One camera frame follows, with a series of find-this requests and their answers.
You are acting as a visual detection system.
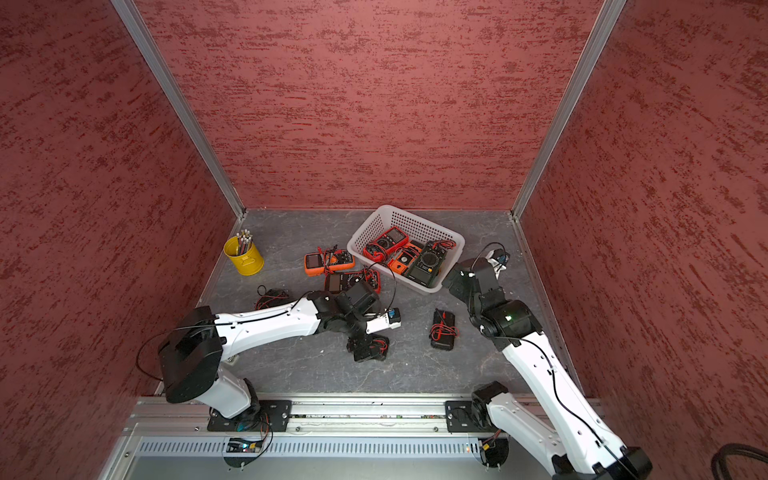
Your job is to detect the green large multimeter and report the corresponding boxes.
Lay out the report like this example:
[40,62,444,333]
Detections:
[404,239,456,287]

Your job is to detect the black multimeter face down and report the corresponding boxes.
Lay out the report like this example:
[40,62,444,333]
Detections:
[429,309,459,351]

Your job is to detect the orange black multimeter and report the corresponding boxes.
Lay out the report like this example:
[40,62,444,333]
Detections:
[388,241,424,275]

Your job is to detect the red multimeter with leads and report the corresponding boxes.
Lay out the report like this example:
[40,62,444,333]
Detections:
[363,227,409,263]

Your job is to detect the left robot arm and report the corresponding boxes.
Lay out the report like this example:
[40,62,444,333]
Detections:
[158,291,391,421]

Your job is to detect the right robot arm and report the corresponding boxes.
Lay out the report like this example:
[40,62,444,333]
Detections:
[443,258,652,479]

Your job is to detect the red black multimeter upper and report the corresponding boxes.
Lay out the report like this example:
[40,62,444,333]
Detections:
[324,268,381,294]

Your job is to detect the orange multimeter near back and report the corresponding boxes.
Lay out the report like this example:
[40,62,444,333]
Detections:
[304,247,356,277]

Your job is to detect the dark green multimeter left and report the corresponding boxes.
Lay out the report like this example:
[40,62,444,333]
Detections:
[254,285,293,310]

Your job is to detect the white plastic perforated basket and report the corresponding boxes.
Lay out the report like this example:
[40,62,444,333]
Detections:
[347,205,465,295]

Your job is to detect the yellow metal pen cup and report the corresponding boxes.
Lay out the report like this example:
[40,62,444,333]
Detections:
[223,237,265,277]

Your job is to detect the pens in cup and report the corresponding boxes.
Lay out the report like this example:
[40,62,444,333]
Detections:
[236,229,252,256]

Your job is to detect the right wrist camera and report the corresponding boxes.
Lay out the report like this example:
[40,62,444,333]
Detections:
[484,248,509,278]

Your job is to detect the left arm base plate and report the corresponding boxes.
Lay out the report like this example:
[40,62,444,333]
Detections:
[207,400,293,433]

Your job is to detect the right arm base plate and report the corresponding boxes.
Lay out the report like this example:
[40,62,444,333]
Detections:
[444,400,496,434]

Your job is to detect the black cable bottom right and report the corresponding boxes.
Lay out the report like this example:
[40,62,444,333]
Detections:
[710,442,768,480]

